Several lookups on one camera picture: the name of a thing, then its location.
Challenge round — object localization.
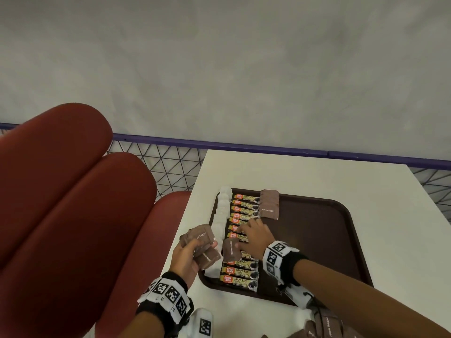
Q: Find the person's right hand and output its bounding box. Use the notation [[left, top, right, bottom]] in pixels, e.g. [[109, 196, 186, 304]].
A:
[[234, 217, 276, 260]]

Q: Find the person's left hand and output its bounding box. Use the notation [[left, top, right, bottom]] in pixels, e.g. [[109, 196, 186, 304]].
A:
[[169, 237, 218, 289]]

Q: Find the handful of brown sugar packets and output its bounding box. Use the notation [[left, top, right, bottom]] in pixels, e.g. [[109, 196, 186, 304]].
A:
[[179, 224, 223, 271]]

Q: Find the single brown sugar sachet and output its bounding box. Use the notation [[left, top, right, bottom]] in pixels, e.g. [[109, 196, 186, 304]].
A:
[[259, 203, 280, 220], [260, 189, 280, 205], [222, 237, 243, 263]]

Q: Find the row of coffee stick packets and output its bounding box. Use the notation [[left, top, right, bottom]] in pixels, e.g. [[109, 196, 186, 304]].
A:
[[219, 193, 261, 292]]

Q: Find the row of white sachets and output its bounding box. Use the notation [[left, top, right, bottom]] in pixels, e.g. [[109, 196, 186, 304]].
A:
[[204, 187, 233, 278]]

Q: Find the brown plastic tray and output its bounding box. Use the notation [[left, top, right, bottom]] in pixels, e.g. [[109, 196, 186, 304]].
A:
[[198, 188, 374, 308]]

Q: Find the person's right forearm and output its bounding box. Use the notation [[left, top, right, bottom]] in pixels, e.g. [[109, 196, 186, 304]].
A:
[[292, 258, 451, 338]]

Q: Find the right wristband with marker tags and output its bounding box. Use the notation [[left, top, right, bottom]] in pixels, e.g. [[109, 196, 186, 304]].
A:
[[262, 241, 309, 286]]

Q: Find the wristband with marker tags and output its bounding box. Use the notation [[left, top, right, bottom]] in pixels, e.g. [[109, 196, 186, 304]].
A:
[[262, 241, 309, 286], [136, 271, 195, 328]]

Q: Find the left wristband with marker tags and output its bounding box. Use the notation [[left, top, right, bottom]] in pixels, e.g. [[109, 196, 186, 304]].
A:
[[136, 271, 195, 328]]

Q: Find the purple mesh railing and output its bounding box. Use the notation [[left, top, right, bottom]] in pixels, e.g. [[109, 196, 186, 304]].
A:
[[0, 123, 451, 222]]

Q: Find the red padded chair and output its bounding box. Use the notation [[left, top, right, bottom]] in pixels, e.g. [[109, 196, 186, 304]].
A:
[[0, 103, 192, 338]]

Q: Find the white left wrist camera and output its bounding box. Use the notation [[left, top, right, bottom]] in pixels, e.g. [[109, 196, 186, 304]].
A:
[[187, 307, 215, 338]]

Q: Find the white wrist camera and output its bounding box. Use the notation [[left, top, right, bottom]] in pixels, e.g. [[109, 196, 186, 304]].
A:
[[280, 283, 314, 309], [187, 307, 215, 338]]

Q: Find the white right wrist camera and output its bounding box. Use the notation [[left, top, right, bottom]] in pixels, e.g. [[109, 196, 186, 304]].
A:
[[280, 283, 314, 309]]

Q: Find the black right camera cable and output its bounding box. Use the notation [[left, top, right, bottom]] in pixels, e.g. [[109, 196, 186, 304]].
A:
[[304, 293, 325, 324]]

